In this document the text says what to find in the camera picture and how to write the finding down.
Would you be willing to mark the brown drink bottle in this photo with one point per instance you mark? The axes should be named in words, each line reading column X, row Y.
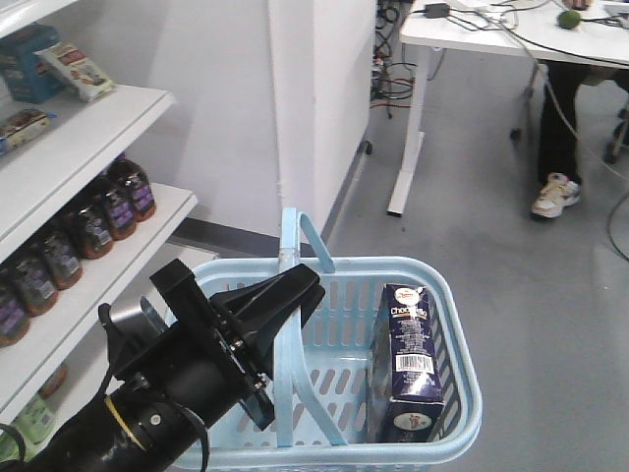
column 134, row 181

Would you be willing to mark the light blue plastic basket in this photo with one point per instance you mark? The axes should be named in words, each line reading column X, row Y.
column 321, row 394

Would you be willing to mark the white office desk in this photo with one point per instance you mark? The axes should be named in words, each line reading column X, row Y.
column 503, row 34

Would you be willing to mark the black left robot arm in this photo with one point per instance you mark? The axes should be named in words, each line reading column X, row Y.
column 175, row 384

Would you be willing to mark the seated person leg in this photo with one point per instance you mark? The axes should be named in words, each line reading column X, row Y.
column 557, row 165

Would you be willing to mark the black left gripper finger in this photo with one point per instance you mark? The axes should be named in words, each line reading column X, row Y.
column 264, row 310
column 299, row 277

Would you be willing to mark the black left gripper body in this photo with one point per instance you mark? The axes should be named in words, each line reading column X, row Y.
column 233, row 330

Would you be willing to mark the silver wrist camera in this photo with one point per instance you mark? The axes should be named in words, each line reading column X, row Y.
column 138, row 319

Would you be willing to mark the blue snack box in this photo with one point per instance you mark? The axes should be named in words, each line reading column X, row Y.
column 26, row 75

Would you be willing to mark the dark blue cookie box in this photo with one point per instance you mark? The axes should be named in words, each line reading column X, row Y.
column 404, row 391

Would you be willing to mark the white store shelf unit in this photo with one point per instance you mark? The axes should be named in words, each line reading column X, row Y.
column 46, row 183

